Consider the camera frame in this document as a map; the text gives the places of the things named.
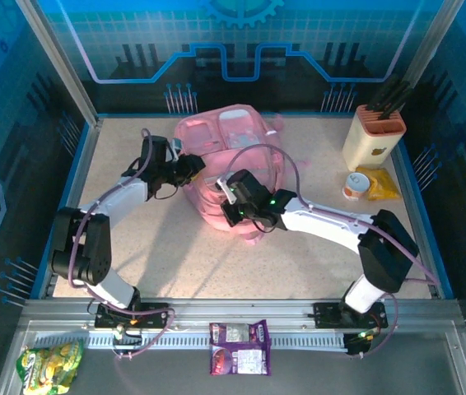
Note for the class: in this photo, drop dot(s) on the pink student backpack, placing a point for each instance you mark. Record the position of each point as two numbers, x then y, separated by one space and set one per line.
208 131

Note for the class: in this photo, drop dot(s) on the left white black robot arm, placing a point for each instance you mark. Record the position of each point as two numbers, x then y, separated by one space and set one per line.
117 195

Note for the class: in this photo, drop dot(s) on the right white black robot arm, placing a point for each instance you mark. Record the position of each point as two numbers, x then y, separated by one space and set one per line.
319 222

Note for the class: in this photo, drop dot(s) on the yellow snack bag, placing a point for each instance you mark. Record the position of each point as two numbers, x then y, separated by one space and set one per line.
383 183

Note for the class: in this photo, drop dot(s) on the green snack bag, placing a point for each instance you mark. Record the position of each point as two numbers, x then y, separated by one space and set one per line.
52 366

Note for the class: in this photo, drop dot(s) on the orange white can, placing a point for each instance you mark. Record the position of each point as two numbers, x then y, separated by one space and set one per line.
356 185

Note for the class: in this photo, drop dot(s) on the purple snack packet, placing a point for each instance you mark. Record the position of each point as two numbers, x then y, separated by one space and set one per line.
237 331
241 360

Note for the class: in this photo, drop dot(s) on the cream knife block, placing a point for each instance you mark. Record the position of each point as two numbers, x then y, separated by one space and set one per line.
364 144

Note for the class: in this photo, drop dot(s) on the small black controller board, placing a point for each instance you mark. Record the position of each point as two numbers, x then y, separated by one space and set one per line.
358 341
128 339

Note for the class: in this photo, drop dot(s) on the aluminium frame beam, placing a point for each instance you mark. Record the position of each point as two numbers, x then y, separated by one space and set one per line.
237 306

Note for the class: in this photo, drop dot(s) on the aluminium table side rail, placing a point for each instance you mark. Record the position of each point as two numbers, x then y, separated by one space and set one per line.
72 185
418 218

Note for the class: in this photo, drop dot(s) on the aluminium frame post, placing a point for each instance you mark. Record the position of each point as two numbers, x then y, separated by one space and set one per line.
58 61
434 33

